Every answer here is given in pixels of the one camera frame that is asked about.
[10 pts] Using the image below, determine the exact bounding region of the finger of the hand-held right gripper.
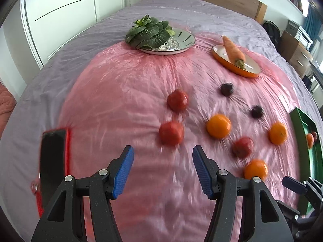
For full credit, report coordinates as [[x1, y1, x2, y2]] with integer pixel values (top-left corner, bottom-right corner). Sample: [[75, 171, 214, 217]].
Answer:
[[282, 176, 323, 208], [276, 200, 301, 223]]

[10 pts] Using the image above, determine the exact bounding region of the pink quilt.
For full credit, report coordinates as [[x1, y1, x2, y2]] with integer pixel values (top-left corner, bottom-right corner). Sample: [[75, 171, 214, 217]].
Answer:
[[0, 83, 17, 121]]

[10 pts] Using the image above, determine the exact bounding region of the bok choy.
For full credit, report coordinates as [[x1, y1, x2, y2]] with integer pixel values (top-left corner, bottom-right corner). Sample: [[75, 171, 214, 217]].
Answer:
[[124, 15, 175, 49]]

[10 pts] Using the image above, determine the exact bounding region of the dark purple plum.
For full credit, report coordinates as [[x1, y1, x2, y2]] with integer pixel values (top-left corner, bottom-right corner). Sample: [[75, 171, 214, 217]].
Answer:
[[220, 82, 234, 97], [251, 105, 264, 119]]

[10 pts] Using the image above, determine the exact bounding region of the red apple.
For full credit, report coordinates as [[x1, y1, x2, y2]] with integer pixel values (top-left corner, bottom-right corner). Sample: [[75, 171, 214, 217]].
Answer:
[[167, 90, 189, 112], [158, 121, 185, 146], [232, 137, 254, 158]]

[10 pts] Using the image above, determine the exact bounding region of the purple bedsheet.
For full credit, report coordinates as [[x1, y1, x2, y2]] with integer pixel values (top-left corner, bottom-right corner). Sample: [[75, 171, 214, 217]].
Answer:
[[0, 0, 323, 242]]

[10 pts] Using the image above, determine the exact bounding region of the white stereo unit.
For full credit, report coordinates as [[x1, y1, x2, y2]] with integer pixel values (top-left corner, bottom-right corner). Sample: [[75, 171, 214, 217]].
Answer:
[[295, 25, 313, 48]]

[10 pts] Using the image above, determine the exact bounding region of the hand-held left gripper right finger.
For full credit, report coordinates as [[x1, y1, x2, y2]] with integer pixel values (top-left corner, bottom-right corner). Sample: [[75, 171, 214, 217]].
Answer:
[[192, 145, 294, 242]]

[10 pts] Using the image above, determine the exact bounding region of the silver patterned plate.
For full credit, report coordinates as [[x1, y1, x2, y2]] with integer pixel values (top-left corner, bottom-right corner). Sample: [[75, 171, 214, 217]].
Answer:
[[137, 27, 196, 55]]

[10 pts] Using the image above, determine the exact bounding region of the carrot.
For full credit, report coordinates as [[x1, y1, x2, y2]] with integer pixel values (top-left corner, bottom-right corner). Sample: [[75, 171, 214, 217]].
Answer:
[[221, 36, 246, 69]]

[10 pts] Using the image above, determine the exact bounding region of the teal curtain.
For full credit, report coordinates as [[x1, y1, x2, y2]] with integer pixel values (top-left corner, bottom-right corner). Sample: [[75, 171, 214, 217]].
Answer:
[[303, 6, 320, 43]]

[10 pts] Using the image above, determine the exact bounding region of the black backpack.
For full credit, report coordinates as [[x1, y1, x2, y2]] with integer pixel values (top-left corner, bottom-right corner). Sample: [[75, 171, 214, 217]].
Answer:
[[262, 21, 281, 52]]

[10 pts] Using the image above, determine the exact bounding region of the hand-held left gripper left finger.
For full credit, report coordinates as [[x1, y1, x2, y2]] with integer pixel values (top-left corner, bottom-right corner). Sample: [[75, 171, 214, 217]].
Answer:
[[31, 145, 135, 242]]

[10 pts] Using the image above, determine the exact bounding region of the wooden drawer cabinet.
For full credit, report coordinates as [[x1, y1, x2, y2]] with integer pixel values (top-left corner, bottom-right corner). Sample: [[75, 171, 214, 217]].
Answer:
[[279, 30, 315, 77]]

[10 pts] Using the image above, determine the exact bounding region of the green metal tray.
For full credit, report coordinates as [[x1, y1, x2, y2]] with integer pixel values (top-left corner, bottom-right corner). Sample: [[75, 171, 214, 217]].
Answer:
[[290, 107, 323, 213]]

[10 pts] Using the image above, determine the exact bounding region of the white wardrobe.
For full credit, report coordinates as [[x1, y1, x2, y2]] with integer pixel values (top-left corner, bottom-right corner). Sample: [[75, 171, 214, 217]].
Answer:
[[20, 0, 143, 68]]

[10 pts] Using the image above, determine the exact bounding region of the orange rimmed plate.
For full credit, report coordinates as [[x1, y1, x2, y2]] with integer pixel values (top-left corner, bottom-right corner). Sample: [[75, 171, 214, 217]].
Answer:
[[212, 45, 261, 78]]

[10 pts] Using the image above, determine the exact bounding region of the black smartphone in red case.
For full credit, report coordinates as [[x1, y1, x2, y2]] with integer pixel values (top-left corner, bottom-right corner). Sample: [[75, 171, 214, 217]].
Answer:
[[37, 127, 72, 218]]

